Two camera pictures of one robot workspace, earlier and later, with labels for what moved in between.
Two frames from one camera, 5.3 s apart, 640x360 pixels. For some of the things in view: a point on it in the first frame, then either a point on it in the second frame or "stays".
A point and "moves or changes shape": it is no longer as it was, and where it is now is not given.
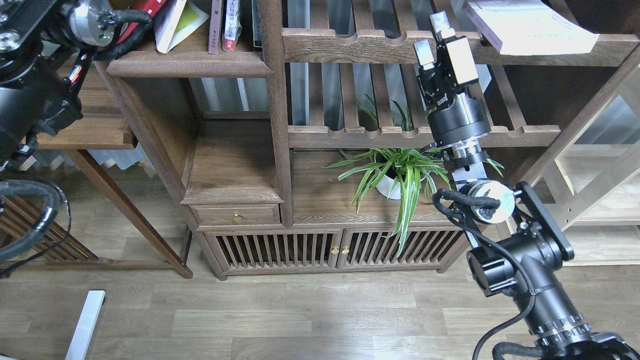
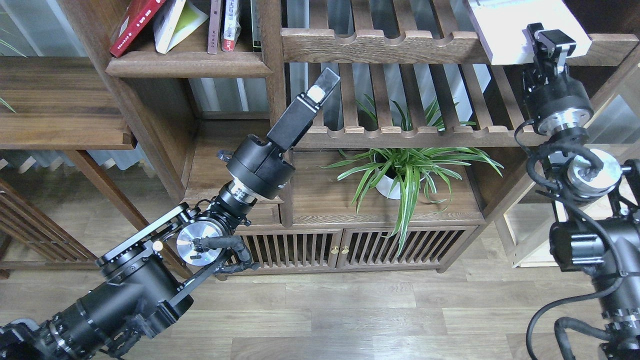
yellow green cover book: [174, 20] stays
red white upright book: [233, 26] stays
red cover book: [150, 7] moves or changes shape
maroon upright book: [215, 27] stays
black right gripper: [456, 112] -> [558, 103]
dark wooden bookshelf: [297, 130] stays
